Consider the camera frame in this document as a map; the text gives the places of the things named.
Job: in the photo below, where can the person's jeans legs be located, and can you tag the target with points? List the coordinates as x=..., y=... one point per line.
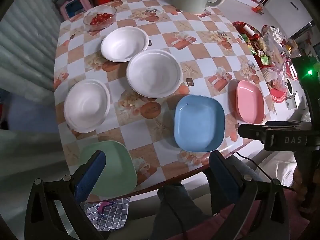
x=175, y=215

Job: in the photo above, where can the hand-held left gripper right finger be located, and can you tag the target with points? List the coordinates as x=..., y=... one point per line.
x=225, y=177

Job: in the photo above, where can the small white bowl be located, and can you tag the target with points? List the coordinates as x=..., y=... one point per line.
x=124, y=44

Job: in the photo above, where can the small red basket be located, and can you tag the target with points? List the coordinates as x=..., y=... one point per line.
x=277, y=95

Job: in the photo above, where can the glass bowl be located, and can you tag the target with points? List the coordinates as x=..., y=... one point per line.
x=87, y=20

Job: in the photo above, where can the large white bowl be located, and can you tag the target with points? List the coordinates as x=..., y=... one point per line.
x=153, y=73

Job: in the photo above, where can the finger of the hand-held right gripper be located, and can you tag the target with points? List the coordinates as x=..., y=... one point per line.
x=251, y=131

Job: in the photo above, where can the blue checkered cloth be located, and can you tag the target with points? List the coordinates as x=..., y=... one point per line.
x=112, y=215

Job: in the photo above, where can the green square plate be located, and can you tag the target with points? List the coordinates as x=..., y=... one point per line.
x=117, y=170

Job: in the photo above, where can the pink plastic stool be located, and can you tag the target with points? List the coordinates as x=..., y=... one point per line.
x=75, y=7

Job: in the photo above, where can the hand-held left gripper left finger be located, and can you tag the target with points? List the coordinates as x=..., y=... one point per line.
x=91, y=175

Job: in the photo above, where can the pink square plate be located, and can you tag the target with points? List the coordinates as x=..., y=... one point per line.
x=250, y=102

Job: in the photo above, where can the pile of cherry tomatoes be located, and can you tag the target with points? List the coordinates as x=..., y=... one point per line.
x=100, y=18

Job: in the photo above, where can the medium white bowl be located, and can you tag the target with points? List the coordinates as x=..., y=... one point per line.
x=86, y=106

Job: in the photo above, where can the checkered printed tablecloth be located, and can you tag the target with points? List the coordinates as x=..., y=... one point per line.
x=150, y=135

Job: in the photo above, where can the white cabinet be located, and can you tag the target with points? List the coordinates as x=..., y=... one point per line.
x=287, y=10

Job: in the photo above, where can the blue square plate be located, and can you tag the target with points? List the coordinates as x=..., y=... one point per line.
x=198, y=123

